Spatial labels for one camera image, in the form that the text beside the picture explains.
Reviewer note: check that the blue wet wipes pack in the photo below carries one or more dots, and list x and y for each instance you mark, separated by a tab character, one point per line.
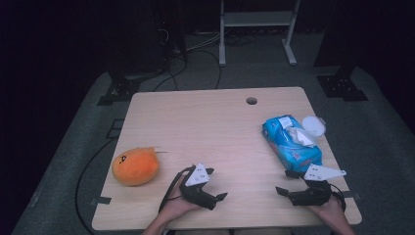
290	150

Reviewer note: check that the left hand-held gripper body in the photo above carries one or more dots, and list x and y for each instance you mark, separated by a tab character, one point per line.
195	176

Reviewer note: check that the black tape strip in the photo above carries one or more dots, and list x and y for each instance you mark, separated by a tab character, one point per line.
349	195
101	200

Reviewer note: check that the round white plastic lid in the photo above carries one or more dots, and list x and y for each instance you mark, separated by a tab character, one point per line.
313	125

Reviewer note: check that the white wet wipe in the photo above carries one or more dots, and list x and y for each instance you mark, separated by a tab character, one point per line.
301	136

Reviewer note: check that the person's left hand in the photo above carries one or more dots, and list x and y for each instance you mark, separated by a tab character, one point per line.
176	205

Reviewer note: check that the black stand base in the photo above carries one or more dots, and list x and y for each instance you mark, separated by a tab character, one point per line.
124	88
342	88

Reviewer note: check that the person's right hand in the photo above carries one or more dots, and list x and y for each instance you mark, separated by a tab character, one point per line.
331	210

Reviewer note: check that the dark equipment cabinet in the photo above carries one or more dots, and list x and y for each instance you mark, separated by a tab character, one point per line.
137	36

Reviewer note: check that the white metal table frame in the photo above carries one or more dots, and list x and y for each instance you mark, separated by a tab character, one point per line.
257	19

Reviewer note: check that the orange plush toy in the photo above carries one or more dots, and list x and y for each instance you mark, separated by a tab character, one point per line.
135	166

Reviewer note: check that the black tape rectangle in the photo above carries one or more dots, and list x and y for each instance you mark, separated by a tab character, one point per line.
115	129

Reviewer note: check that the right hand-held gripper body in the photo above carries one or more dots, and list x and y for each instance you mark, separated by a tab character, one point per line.
318	173

